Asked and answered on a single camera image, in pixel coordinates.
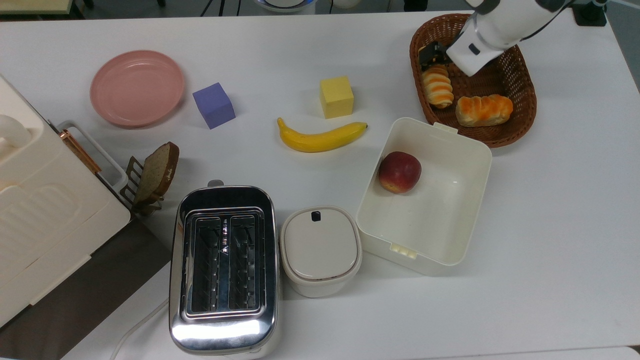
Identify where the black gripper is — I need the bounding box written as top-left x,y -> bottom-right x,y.
418,42 -> 451,69

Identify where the striped bread roll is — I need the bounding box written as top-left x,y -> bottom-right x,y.
421,65 -> 455,109

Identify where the orange glazed bread loaf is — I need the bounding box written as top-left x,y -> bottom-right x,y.
455,94 -> 514,127

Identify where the brown bread slice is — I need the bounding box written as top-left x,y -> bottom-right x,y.
134,142 -> 180,203

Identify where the brown wicker basket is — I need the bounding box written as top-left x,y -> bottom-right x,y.
409,13 -> 538,149

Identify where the yellow foam cube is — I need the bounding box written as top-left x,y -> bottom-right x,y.
320,76 -> 355,119

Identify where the red apple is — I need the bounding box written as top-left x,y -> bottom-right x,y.
378,151 -> 422,194

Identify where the yellow banana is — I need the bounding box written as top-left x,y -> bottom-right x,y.
277,117 -> 368,153

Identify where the blue white round object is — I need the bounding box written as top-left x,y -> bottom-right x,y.
254,0 -> 317,14

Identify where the black clamp base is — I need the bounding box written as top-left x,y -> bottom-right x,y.
572,0 -> 609,27

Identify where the open cream plastic box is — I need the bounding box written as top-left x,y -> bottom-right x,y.
356,117 -> 493,277

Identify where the purple foam cube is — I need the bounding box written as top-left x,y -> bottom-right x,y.
192,82 -> 236,130

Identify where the small cream lidded bin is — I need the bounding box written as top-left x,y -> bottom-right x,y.
280,206 -> 363,299

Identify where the cream chrome two-slot toaster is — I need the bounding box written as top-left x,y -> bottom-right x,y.
169,180 -> 282,358

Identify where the pink plate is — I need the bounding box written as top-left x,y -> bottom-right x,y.
90,50 -> 185,128

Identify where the wooden table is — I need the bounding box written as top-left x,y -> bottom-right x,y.
0,0 -> 72,15

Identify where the white toaster cable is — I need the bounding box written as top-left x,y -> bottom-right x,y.
109,298 -> 170,360

